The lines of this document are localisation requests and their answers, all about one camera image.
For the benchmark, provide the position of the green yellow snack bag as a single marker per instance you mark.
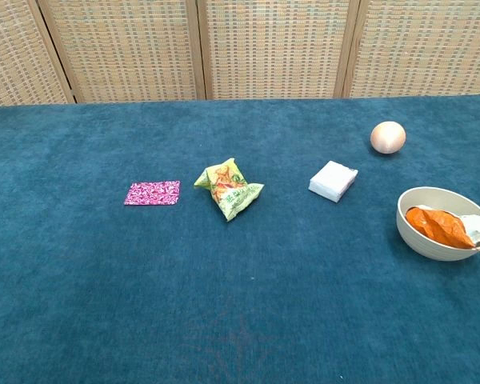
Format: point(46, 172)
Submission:
point(228, 192)

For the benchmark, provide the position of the white napkin stack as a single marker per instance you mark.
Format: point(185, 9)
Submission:
point(332, 180)

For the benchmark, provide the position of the blue carpet table cover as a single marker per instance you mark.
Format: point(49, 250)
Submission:
point(240, 300)

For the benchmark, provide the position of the woven bamboo screen panel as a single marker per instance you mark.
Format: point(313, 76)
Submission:
point(276, 48)
point(124, 48)
point(424, 48)
point(12, 52)

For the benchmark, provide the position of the beige round onion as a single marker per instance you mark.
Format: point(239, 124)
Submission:
point(388, 137)

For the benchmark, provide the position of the beige bowl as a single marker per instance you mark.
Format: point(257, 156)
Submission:
point(424, 248)

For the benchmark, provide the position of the orange crumpled wrapper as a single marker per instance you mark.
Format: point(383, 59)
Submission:
point(436, 226)

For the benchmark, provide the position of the orange snack packet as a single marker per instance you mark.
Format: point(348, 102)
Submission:
point(478, 228)

